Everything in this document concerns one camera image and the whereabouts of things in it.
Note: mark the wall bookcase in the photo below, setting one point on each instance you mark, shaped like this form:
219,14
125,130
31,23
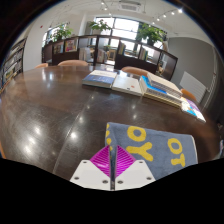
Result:
13,61

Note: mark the colourful picture book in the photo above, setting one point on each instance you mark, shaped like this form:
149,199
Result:
186,111

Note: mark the dark open shelf unit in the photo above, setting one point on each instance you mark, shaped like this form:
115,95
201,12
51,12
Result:
133,63

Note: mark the purple and white book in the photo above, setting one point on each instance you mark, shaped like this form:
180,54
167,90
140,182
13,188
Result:
199,115

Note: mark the blue-covered book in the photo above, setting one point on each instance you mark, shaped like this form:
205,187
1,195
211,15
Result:
151,87

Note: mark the ceiling track spotlights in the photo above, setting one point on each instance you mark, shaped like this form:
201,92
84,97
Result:
180,10

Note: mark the large window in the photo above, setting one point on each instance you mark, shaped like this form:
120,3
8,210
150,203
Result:
125,25

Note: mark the orange chair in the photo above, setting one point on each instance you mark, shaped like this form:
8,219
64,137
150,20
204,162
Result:
1,150

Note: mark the dark blue book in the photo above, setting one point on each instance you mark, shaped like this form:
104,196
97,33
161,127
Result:
100,79

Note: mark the small potted plant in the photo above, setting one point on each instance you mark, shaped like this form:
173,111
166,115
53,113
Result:
99,26

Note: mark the large white radiator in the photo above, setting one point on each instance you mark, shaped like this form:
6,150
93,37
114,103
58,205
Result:
193,86

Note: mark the side window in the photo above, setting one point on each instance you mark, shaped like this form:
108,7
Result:
48,33

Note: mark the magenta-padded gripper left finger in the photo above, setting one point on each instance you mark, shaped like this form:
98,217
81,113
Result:
88,173

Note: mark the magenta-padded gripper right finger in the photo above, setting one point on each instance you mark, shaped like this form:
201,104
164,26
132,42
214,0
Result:
135,173

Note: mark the white flat book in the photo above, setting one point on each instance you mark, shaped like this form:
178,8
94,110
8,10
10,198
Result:
128,86

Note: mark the bushy potted plant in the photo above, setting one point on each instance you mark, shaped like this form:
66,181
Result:
61,33

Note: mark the thick striped-edge book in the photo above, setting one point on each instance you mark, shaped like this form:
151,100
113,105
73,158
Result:
160,98

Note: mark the grey towel with yellow letters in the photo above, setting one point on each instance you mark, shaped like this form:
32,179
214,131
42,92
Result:
160,135

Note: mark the large potted plant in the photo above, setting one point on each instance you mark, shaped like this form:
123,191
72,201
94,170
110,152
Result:
150,33

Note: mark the ceiling air conditioner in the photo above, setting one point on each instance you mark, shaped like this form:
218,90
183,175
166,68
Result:
130,5

